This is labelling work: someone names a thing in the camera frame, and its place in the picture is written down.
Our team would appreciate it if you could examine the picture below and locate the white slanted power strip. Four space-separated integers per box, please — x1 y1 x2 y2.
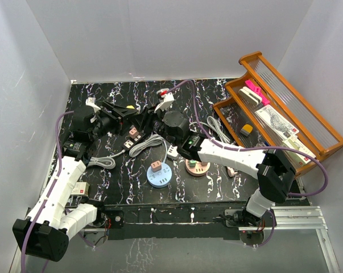
167 145 179 160

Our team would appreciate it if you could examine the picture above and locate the pink box on shelf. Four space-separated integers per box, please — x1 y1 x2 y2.
245 80 270 106

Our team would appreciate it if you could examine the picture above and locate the pink cube adapter top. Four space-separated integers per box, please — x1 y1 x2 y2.
150 160 162 172

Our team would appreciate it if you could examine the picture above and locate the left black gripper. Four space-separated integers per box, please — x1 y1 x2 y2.
90 102 139 141

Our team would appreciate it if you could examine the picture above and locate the grey white cable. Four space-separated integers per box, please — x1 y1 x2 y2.
128 133 168 164

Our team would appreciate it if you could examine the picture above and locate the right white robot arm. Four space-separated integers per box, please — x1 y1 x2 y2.
131 107 296 226

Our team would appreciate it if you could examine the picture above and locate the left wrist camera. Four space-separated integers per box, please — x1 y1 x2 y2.
85 97 101 113

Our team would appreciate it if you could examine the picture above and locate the blue round power strip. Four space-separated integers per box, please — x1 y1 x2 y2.
147 163 172 188

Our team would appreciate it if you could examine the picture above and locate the printed package on shelf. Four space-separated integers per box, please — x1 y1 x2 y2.
255 105 299 140

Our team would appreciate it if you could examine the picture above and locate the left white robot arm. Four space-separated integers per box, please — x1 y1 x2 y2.
13 101 138 266

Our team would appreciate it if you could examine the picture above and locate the wooden shelf rack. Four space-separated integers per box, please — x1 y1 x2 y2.
213 52 343 162

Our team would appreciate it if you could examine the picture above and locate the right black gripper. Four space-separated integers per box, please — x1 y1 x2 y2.
131 103 179 147

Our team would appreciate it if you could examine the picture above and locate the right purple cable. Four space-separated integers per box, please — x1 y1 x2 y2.
162 79 329 197

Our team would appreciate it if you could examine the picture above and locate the pink round power strip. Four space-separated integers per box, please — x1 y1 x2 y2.
185 159 210 177

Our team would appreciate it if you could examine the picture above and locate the yellow grey adapter on shelf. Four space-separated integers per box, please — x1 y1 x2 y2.
240 124 253 137

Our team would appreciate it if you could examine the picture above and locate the small white red box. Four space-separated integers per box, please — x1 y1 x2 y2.
71 181 90 197

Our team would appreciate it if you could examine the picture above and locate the green white box on shelf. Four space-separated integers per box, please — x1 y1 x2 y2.
282 135 316 166

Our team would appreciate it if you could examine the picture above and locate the black power strip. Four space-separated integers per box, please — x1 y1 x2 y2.
122 132 147 151

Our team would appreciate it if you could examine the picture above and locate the pink cube adapter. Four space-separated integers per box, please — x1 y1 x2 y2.
129 127 139 139
150 160 162 172

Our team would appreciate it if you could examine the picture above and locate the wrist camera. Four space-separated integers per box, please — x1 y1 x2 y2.
85 97 101 113
154 88 175 113

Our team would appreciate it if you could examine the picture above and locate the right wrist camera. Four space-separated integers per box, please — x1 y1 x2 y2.
154 88 175 113

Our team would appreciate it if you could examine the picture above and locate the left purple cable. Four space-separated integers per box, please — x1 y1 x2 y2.
19 110 75 273

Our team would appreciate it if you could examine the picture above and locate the purple cable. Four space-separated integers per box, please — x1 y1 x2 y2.
19 110 75 273
162 79 329 197

